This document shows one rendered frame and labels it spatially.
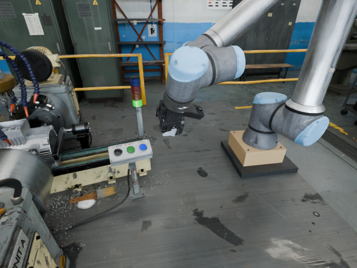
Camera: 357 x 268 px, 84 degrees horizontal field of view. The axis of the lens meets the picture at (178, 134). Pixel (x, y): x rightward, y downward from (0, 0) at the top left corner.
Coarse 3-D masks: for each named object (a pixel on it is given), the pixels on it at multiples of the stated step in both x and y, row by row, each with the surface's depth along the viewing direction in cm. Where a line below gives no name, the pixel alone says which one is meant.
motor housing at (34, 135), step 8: (32, 128) 87; (40, 128) 86; (48, 128) 88; (32, 136) 83; (40, 136) 84; (48, 136) 85; (56, 136) 97; (40, 144) 83; (40, 152) 82; (48, 152) 83; (48, 160) 85; (56, 160) 94
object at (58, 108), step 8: (32, 96) 104; (40, 96) 106; (48, 96) 109; (56, 96) 115; (32, 104) 99; (40, 104) 100; (48, 104) 102; (56, 104) 108; (64, 104) 118; (16, 112) 98; (24, 112) 99; (32, 112) 100; (40, 112) 102; (48, 112) 103; (56, 112) 105; (64, 112) 112; (8, 120) 99; (32, 120) 102; (40, 120) 103; (48, 120) 102; (56, 120) 106; (64, 120) 108; (56, 128) 108
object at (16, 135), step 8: (16, 120) 85; (24, 120) 85; (0, 128) 84; (8, 128) 83; (16, 128) 79; (24, 128) 83; (8, 136) 78; (16, 136) 79; (24, 136) 81; (0, 144) 78; (8, 144) 79; (16, 144) 81; (24, 144) 82
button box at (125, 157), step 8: (120, 144) 81; (128, 144) 81; (136, 144) 82; (112, 152) 78; (136, 152) 80; (144, 152) 81; (152, 152) 82; (112, 160) 77; (120, 160) 77; (128, 160) 80; (136, 160) 82
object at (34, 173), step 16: (0, 160) 59; (16, 160) 62; (32, 160) 66; (0, 176) 54; (16, 176) 57; (32, 176) 61; (48, 176) 69; (0, 192) 52; (32, 192) 58; (48, 192) 67
